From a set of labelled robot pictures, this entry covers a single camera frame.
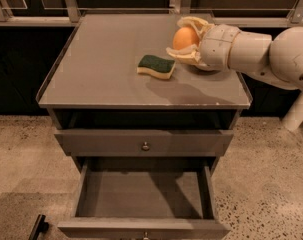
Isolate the green yellow sponge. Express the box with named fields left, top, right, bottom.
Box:
left=137, top=55, right=175, bottom=80

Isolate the metal middle drawer knob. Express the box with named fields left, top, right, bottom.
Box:
left=142, top=232, right=150, bottom=240

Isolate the white bowl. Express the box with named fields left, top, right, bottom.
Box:
left=195, top=64, right=222, bottom=72

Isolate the metal top drawer knob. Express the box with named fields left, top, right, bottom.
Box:
left=141, top=142, right=150, bottom=151

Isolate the grey top drawer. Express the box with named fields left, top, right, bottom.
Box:
left=55, top=129, right=233, bottom=157

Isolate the grey drawer cabinet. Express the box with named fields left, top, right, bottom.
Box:
left=35, top=13, right=253, bottom=240

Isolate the orange fruit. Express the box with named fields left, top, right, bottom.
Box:
left=173, top=27, right=199, bottom=50

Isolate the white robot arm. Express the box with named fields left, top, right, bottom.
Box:
left=167, top=16, right=303, bottom=92

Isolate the metal railing frame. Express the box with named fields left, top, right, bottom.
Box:
left=0, top=0, right=303, bottom=28

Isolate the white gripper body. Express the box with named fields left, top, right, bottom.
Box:
left=199, top=24, right=241, bottom=70

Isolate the grey open middle drawer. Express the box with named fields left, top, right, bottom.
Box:
left=58, top=158, right=230, bottom=240

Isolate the black handle object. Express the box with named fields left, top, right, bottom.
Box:
left=28, top=214, right=49, bottom=240

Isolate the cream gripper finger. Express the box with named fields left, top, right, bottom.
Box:
left=166, top=44, right=201, bottom=65
left=177, top=16, right=214, bottom=39

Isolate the metal drawer knob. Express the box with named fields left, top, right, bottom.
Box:
left=142, top=232, right=150, bottom=240
left=141, top=142, right=150, bottom=151

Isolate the white post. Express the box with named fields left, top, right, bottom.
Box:
left=282, top=93, right=303, bottom=131

